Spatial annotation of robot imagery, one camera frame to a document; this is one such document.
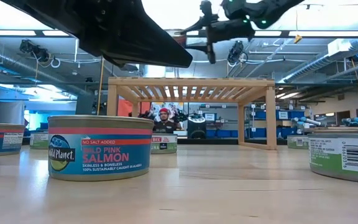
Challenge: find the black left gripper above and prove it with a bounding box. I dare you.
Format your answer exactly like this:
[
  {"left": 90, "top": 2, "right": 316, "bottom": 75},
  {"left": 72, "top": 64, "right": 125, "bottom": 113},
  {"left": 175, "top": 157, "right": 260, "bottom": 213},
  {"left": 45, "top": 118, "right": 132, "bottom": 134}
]
[{"left": 0, "top": 0, "right": 193, "bottom": 64}]

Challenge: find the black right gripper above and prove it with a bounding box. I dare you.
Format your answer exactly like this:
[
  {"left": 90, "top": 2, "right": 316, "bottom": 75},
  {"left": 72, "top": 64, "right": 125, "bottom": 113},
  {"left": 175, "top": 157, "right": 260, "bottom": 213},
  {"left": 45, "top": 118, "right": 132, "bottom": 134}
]
[{"left": 180, "top": 0, "right": 257, "bottom": 65}]

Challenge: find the green tuna can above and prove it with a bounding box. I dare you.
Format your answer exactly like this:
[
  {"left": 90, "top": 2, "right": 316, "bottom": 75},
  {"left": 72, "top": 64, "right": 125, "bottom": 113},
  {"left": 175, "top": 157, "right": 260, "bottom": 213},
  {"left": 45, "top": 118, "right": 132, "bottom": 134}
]
[
  {"left": 150, "top": 133, "right": 179, "bottom": 156},
  {"left": 287, "top": 134, "right": 310, "bottom": 150},
  {"left": 308, "top": 133, "right": 358, "bottom": 185},
  {"left": 29, "top": 131, "right": 50, "bottom": 151}
]

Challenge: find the wooden slatted shelf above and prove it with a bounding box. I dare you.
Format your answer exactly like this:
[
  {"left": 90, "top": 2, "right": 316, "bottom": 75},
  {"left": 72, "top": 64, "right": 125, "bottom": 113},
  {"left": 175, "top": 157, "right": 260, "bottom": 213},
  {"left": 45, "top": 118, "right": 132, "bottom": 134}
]
[{"left": 106, "top": 77, "right": 277, "bottom": 151}]

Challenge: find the black ceiling-mounted device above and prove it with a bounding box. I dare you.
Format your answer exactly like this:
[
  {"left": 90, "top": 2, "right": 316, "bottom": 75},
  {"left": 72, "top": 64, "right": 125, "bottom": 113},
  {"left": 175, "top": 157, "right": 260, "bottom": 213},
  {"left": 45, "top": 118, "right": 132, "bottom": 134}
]
[
  {"left": 19, "top": 39, "right": 51, "bottom": 63},
  {"left": 227, "top": 40, "right": 249, "bottom": 65}
]

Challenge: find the orange partition panel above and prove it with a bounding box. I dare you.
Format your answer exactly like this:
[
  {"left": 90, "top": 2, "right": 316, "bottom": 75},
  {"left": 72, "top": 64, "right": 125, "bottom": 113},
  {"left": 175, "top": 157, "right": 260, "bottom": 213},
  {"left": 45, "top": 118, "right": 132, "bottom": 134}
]
[{"left": 117, "top": 98, "right": 151, "bottom": 118}]

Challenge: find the person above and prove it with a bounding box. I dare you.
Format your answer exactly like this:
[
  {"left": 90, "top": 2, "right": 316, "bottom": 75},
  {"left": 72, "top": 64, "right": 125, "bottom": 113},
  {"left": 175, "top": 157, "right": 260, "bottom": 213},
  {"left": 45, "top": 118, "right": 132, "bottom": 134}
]
[{"left": 152, "top": 107, "right": 180, "bottom": 134}]

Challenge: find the ceiling light panel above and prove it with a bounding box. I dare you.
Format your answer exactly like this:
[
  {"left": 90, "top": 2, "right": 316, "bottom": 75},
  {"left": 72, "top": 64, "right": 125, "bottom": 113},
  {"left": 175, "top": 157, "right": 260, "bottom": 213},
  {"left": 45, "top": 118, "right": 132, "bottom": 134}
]
[
  {"left": 253, "top": 30, "right": 283, "bottom": 37},
  {"left": 288, "top": 30, "right": 358, "bottom": 37},
  {"left": 0, "top": 29, "right": 37, "bottom": 37},
  {"left": 42, "top": 30, "right": 70, "bottom": 37}
]

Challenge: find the blue storage bin rack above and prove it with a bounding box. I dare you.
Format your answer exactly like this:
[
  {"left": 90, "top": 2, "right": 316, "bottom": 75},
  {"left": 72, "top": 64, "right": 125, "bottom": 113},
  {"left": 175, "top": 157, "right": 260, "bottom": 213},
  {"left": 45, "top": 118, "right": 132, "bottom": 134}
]
[{"left": 206, "top": 108, "right": 306, "bottom": 139}]

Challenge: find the grey partition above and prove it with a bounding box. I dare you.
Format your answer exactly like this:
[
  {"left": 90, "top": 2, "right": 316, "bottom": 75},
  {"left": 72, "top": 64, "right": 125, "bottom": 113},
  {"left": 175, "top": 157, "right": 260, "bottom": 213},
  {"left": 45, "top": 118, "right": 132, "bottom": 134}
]
[{"left": 0, "top": 100, "right": 27, "bottom": 126}]

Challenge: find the background wooden table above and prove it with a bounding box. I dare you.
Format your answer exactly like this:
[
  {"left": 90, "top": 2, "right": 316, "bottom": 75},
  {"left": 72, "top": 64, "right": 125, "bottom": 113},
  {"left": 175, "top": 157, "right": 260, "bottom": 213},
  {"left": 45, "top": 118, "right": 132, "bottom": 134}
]
[{"left": 309, "top": 126, "right": 358, "bottom": 135}]

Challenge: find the colourful wall poster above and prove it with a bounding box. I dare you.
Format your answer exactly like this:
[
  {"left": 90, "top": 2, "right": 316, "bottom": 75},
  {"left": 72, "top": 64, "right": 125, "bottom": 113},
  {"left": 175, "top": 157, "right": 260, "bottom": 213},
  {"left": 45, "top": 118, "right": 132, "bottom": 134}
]
[{"left": 150, "top": 101, "right": 185, "bottom": 121}]

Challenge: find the grey ceiling duct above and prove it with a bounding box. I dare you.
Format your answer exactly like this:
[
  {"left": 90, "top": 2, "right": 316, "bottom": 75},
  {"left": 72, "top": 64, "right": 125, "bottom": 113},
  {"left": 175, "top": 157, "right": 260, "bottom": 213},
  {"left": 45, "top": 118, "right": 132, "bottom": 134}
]
[
  {"left": 0, "top": 45, "right": 90, "bottom": 96},
  {"left": 278, "top": 37, "right": 358, "bottom": 84}
]

